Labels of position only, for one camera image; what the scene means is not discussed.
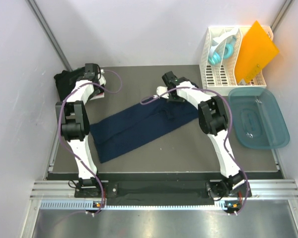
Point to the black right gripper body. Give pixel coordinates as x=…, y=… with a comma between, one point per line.
x=174, y=98

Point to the navy blue t shirt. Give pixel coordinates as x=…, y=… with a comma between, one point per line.
x=138, y=125

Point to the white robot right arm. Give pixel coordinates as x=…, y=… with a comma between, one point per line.
x=215, y=120

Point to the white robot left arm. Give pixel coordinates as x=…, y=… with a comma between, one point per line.
x=74, y=126

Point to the folded red t shirt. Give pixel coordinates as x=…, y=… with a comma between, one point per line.
x=99, y=96

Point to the folded black t shirt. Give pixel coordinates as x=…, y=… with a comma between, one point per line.
x=66, y=80

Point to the teal headphones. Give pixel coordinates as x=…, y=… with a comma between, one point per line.
x=222, y=46

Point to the white slotted file organizer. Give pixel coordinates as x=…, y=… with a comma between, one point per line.
x=220, y=77

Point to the orange plastic folder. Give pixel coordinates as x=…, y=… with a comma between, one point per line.
x=257, y=50

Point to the translucent teal plastic bin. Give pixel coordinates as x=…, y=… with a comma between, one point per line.
x=257, y=118

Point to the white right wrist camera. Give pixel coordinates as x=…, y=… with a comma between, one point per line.
x=161, y=92

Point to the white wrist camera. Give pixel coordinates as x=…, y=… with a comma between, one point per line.
x=101, y=78
x=161, y=92

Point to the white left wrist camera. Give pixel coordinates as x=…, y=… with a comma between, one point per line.
x=101, y=78

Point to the left aluminium corner post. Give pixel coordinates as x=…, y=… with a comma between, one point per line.
x=34, y=7

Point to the aluminium corner post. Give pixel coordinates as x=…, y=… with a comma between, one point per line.
x=34, y=7
x=285, y=7

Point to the aluminium frame rail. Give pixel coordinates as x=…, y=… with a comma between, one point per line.
x=162, y=209

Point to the right aluminium corner post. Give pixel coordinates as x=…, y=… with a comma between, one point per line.
x=285, y=7

